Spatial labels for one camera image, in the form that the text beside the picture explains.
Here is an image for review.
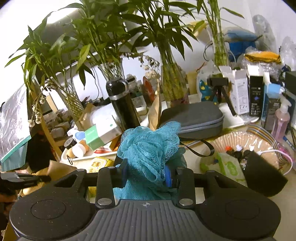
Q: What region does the teal mesh bath sponge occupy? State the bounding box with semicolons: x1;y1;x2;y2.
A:
113;121;187;200

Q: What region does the green wet wipes pack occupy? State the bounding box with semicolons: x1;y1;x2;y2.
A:
200;152;247;187

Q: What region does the white plastic tray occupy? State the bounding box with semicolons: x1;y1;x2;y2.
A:
60;150;117;165

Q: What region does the white pill bottle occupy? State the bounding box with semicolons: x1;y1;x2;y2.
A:
72;143;87;158

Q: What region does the green white tissue box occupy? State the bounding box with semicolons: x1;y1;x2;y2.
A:
84;123;122;151

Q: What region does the grey zippered hard case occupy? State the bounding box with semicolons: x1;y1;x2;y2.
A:
159;101;224;140

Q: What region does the black thermos bottle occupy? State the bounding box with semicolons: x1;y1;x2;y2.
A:
106;77;140;131

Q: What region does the brown paper bag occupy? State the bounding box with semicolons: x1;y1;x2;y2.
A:
147;83;162;131

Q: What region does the glass vase with bamboo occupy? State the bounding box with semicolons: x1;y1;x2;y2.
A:
54;84;84;122
212;33;229;67
158;43;189;108
98;60;125;81

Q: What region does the glass vase with bamboo left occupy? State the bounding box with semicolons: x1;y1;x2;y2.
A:
54;84;84;122

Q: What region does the glass vase with bamboo middle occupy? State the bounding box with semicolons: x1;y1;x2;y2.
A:
98;60;125;81

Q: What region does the pink pump bottle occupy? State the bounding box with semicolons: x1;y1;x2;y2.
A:
271;96;292;142

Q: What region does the glass vase with bamboo far right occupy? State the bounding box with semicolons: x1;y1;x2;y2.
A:
212;33;229;67

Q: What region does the small black tripod camera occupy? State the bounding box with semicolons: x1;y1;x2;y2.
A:
207;77;236;116

